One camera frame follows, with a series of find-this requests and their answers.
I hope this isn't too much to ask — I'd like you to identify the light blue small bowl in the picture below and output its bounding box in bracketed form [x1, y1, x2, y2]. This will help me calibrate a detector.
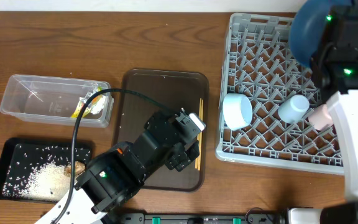
[223, 93, 253, 131]

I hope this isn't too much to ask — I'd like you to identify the white tissue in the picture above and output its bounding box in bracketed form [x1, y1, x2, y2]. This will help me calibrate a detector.
[90, 95, 108, 114]

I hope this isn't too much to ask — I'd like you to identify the yellow green snack wrapper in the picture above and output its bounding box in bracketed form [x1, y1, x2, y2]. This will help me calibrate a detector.
[70, 82, 104, 119]

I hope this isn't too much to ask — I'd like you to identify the light blue plastic cup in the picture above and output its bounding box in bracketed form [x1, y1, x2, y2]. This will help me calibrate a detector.
[278, 95, 310, 124]

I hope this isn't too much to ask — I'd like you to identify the brown food scrap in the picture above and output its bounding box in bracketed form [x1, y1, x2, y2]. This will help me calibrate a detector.
[63, 161, 86, 177]

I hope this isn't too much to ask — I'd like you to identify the pink plastic cup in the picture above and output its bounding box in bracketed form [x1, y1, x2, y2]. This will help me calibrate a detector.
[308, 104, 333, 131]

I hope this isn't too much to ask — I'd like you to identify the large blue plate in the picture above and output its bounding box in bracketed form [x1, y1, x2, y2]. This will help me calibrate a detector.
[289, 0, 352, 68]

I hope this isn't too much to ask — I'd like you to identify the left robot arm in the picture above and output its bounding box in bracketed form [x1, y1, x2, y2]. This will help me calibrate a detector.
[38, 110, 206, 223]

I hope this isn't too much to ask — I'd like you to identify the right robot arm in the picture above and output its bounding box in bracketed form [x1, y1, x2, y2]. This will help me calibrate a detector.
[310, 1, 358, 223]

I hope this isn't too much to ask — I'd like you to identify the grey plastic dishwasher rack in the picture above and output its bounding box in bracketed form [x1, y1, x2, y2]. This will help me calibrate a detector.
[215, 13, 344, 175]

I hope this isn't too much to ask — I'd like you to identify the clear plastic waste bin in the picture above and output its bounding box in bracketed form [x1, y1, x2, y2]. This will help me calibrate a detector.
[0, 74, 111, 126]

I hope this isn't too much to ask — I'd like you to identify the black waste tray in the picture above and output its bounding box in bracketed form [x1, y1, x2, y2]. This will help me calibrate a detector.
[0, 137, 94, 203]

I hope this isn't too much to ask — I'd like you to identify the dark brown serving tray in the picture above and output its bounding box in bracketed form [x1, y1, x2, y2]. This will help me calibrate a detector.
[112, 69, 209, 192]

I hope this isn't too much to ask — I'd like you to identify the spilled white rice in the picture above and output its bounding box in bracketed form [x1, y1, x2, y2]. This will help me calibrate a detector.
[2, 144, 88, 200]

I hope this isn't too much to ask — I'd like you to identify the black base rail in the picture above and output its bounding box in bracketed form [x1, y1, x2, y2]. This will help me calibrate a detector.
[110, 212, 323, 224]

